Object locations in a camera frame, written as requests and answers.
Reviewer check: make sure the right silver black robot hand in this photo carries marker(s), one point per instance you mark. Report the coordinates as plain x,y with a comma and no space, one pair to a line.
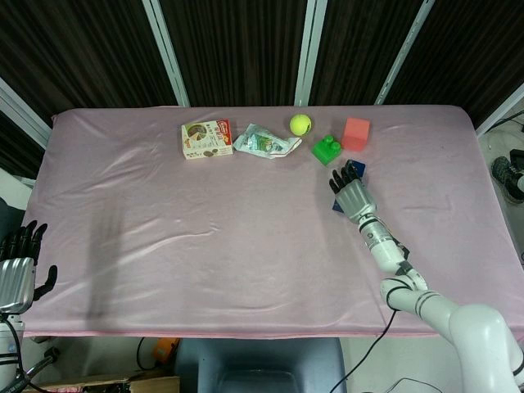
355,198

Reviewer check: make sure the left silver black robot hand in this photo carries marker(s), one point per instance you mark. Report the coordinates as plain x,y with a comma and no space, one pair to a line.
14,282

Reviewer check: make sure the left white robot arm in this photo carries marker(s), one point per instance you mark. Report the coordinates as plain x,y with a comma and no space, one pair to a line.
7,352

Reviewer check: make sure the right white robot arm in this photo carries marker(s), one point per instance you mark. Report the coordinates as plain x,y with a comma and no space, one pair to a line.
471,319

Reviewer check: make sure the cardboard box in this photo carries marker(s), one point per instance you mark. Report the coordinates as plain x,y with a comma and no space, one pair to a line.
123,385

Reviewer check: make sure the cream snack box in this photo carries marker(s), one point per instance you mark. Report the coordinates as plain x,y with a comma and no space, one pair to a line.
206,139

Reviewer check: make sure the green toy brick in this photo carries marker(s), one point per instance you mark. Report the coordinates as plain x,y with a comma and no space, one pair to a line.
326,151

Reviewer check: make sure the pink cube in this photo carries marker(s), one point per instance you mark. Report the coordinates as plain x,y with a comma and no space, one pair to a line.
355,133

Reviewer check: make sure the yellow tennis ball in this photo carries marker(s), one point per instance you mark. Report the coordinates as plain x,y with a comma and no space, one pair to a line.
301,125

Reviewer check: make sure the crumpled plastic snack bag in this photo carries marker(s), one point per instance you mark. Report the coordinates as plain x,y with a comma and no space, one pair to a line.
260,142

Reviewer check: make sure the pink table cloth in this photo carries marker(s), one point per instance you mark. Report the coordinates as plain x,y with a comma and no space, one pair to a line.
229,245

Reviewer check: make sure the black sneaker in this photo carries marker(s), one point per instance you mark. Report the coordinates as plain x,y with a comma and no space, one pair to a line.
504,176

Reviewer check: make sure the orange device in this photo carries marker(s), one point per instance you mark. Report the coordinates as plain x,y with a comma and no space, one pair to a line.
163,350

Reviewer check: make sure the dark grey chair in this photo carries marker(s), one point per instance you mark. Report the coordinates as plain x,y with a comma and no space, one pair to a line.
262,368

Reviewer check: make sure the aluminium frame post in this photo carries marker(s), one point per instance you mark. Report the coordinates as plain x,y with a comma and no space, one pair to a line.
167,53
310,53
501,108
22,112
403,53

